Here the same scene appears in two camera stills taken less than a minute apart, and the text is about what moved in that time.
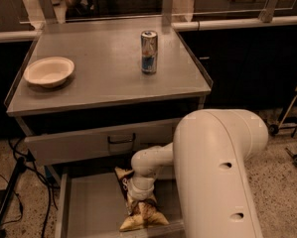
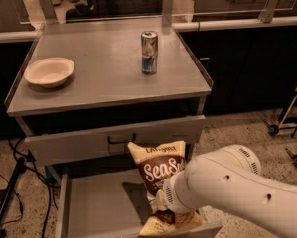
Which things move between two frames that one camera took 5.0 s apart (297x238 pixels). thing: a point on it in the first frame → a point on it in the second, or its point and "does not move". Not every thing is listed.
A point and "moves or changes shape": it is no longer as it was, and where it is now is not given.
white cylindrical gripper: (140, 192) → (172, 195)
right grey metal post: (267, 13) does not move
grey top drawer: (99, 144) does not move
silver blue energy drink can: (149, 52) does not move
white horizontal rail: (252, 23) does not move
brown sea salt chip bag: (142, 212) moves or changes shape
